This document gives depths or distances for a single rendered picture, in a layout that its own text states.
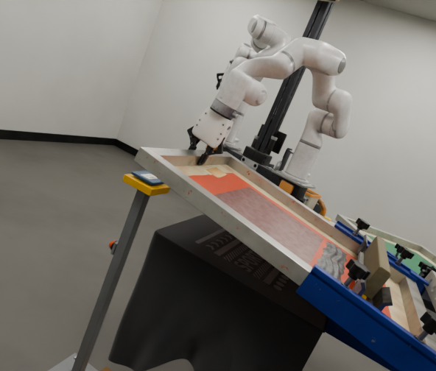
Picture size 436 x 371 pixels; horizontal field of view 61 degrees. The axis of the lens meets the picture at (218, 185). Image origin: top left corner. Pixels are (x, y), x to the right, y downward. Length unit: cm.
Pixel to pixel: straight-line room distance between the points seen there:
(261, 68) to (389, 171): 373
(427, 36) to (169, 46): 334
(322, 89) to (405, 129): 342
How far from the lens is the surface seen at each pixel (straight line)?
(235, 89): 109
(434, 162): 489
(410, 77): 495
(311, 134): 158
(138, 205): 140
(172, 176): 87
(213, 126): 111
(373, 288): 91
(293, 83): 172
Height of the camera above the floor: 133
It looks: 13 degrees down
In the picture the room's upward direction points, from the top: 23 degrees clockwise
